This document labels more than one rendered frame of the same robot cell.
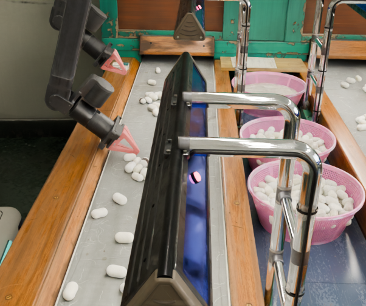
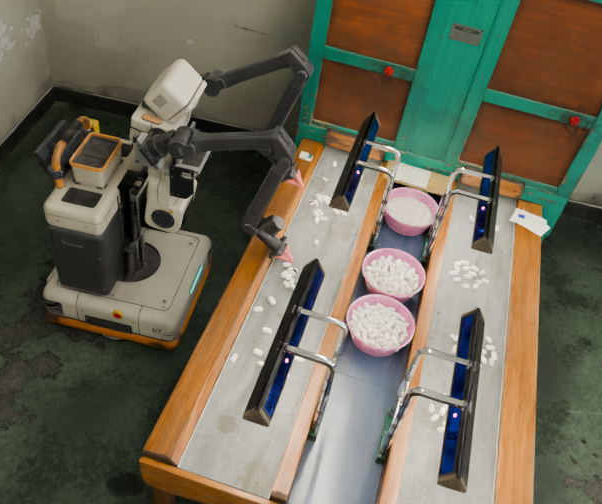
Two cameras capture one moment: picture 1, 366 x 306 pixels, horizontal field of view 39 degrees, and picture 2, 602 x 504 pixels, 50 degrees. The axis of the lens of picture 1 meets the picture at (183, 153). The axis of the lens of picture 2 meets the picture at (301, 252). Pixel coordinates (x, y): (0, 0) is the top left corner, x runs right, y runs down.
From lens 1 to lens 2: 1.43 m
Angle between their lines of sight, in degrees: 19
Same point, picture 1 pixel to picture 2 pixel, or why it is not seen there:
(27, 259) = (216, 334)
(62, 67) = (255, 212)
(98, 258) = (251, 340)
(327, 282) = (368, 381)
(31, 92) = (236, 103)
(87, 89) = (267, 224)
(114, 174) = (273, 277)
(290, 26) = (450, 153)
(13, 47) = (227, 63)
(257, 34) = (422, 150)
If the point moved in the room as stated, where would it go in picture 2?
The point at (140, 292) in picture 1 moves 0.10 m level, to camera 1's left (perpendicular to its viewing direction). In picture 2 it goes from (250, 410) to (216, 399)
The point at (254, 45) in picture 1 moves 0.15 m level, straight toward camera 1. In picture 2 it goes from (418, 158) to (409, 175)
